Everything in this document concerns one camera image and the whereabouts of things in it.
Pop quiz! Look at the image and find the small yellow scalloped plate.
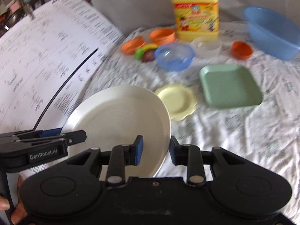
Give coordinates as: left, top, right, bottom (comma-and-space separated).
155, 84, 198, 121

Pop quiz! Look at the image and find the green square plate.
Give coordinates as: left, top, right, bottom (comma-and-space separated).
199, 64, 263, 109

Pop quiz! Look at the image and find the transparent blue bowl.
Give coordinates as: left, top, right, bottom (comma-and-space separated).
154, 42, 195, 72

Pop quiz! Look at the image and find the clear plastic bowl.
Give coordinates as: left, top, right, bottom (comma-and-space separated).
191, 38, 222, 59

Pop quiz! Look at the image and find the dark orange small bowl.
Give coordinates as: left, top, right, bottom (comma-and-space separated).
231, 41, 253, 60

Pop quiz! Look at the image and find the person's left hand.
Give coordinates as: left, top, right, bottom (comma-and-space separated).
1, 170, 22, 224

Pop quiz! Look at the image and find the white patterned cloth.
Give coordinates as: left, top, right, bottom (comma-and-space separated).
75, 22, 299, 224

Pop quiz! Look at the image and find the white instruction sheet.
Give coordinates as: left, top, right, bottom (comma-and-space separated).
1, 0, 123, 133

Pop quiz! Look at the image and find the maroon toy fruit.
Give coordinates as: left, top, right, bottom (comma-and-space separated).
142, 50, 155, 62

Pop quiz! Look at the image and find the green toy vegetable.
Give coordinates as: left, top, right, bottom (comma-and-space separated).
134, 48, 144, 60

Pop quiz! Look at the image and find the yellow toy banana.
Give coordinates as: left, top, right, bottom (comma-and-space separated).
142, 43, 159, 52

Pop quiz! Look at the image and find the orange round container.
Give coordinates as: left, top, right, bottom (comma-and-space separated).
149, 28, 176, 46

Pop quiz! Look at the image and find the large blue basin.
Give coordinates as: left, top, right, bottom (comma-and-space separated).
244, 7, 299, 60

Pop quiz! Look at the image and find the yellow detergent bottle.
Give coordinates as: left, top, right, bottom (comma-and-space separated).
172, 0, 219, 42

